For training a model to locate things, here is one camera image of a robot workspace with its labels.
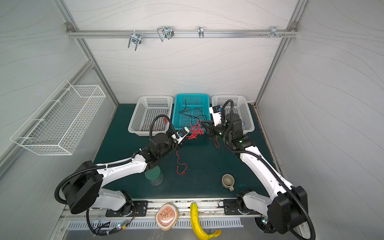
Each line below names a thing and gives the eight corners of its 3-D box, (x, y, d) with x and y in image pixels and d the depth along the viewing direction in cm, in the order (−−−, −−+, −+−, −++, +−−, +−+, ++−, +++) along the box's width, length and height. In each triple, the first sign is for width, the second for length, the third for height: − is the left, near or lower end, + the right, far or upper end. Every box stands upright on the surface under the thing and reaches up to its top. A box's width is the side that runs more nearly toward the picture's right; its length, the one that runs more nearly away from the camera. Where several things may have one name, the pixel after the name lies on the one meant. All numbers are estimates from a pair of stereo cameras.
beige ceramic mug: (222, 191, 81) (223, 189, 77) (220, 176, 86) (222, 173, 82) (234, 191, 81) (236, 189, 77) (231, 176, 86) (233, 173, 82)
